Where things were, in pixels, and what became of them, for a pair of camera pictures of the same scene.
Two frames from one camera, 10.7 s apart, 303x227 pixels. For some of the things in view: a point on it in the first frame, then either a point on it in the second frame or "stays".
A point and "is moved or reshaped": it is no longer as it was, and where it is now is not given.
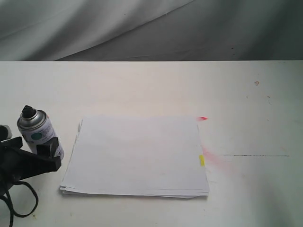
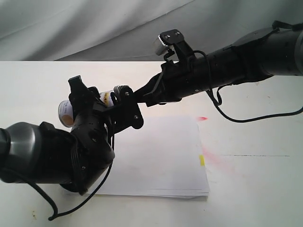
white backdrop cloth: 151,30 stays
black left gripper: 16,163 -> 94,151
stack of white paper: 148,156 stays
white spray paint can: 36,128 is moved or reshaped
